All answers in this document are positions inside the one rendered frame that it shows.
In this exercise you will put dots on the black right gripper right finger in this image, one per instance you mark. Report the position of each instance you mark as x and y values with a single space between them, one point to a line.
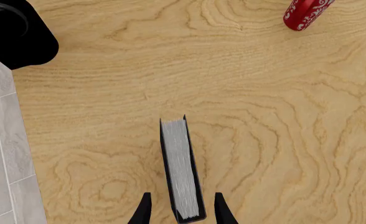
223 213

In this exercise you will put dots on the red patterned mug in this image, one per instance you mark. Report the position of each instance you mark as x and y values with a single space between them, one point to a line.
306 14

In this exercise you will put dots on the black book with white pages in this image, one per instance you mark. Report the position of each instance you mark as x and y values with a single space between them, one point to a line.
180 168

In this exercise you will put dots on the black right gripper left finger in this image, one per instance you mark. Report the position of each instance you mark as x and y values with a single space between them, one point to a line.
143 213

